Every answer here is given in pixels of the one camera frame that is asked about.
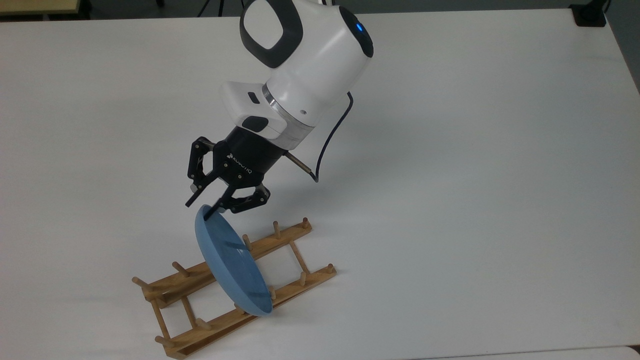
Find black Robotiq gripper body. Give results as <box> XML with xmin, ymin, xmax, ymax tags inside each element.
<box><xmin>212</xmin><ymin>127</ymin><xmax>291</xmax><ymax>192</ymax></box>

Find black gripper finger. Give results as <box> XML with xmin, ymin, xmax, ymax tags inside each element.
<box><xmin>204</xmin><ymin>183</ymin><xmax>272</xmax><ymax>222</ymax></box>
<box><xmin>185</xmin><ymin>136</ymin><xmax>222</xmax><ymax>209</ymax></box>

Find blue round plate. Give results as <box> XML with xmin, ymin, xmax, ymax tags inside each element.
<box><xmin>194</xmin><ymin>203</ymin><xmax>274</xmax><ymax>317</ymax></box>

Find wooden plate rack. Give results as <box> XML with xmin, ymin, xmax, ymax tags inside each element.
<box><xmin>131</xmin><ymin>217</ymin><xmax>337</xmax><ymax>360</ymax></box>

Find black tripod legs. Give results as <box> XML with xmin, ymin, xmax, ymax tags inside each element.
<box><xmin>196</xmin><ymin>0</ymin><xmax>227</xmax><ymax>19</ymax></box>

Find light wooden desk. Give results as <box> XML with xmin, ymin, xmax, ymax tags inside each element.
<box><xmin>0</xmin><ymin>0</ymin><xmax>82</xmax><ymax>16</ymax></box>

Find dark blue gripper cable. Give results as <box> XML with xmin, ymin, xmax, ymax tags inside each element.
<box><xmin>285</xmin><ymin>91</ymin><xmax>355</xmax><ymax>184</ymax></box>

